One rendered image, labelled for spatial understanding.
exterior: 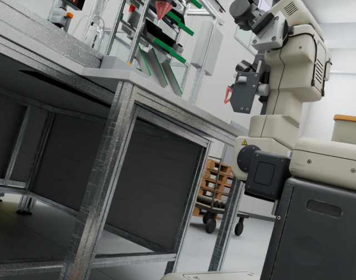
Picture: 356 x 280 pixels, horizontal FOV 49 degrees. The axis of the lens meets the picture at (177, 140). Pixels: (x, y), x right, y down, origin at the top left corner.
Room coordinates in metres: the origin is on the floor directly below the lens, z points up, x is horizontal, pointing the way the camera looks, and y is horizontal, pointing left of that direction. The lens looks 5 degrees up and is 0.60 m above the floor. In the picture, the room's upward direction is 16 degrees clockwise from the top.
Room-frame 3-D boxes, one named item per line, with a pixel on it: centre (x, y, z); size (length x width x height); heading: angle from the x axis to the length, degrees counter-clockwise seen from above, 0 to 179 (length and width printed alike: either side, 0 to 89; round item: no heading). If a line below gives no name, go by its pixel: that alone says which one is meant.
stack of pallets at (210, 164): (7.37, -0.69, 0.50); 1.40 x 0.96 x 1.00; 140
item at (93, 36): (2.65, 0.77, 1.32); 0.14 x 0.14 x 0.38
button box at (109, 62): (1.53, 0.28, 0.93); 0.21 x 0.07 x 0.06; 147
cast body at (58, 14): (1.47, 0.58, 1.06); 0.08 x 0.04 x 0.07; 58
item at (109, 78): (1.71, 0.17, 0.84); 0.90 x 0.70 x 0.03; 140
